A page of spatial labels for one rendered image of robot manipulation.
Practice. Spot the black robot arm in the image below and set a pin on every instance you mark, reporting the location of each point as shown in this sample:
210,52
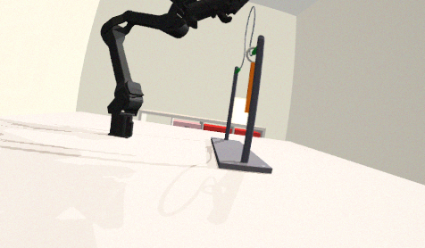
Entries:
128,94

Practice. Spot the orange bar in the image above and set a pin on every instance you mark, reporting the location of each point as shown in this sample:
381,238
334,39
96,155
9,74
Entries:
251,76

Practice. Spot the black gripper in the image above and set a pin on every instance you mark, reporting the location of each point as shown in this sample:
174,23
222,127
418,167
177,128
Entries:
222,8

